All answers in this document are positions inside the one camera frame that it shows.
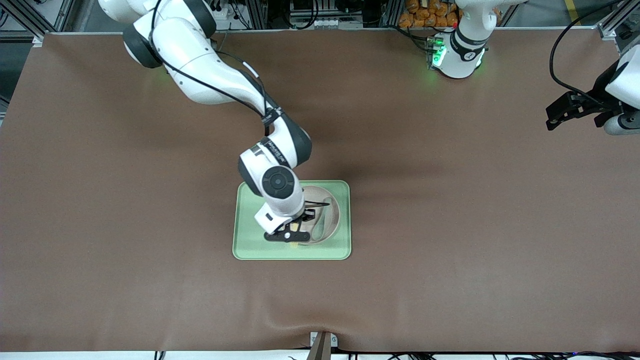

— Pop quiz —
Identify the grey-green plastic spoon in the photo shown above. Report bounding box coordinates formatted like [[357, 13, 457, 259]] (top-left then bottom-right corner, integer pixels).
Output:
[[311, 197, 335, 241]]

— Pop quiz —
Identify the beige round plate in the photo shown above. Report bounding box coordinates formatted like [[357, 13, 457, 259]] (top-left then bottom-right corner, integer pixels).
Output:
[[299, 186, 344, 246]]

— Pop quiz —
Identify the light green rectangular tray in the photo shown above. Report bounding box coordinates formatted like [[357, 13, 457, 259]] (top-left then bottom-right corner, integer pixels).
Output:
[[232, 180, 352, 261]]

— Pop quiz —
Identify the brown table cover mat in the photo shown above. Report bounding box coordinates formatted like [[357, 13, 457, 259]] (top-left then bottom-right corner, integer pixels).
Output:
[[0, 27, 640, 353]]

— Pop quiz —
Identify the orange bread pile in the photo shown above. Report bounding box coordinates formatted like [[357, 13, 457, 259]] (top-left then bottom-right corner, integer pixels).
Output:
[[398, 0, 460, 29]]

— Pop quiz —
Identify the grey equipment box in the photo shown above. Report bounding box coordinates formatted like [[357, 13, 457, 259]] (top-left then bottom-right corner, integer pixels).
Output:
[[289, 0, 366, 30]]

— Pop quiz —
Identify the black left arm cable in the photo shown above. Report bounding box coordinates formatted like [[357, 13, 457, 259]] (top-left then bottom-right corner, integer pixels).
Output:
[[549, 0, 623, 108]]

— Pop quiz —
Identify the aluminium frame corner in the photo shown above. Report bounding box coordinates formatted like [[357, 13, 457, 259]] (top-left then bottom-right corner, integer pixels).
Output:
[[596, 7, 633, 41]]

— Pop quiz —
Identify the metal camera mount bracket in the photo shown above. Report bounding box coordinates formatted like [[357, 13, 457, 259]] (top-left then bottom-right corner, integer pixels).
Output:
[[306, 331, 339, 360]]

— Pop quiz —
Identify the aluminium frame post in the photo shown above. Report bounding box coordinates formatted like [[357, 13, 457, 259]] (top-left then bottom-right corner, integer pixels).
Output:
[[248, 0, 268, 30]]

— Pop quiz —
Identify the aluminium frame beam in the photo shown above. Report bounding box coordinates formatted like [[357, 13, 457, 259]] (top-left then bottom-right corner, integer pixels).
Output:
[[0, 0, 76, 48]]

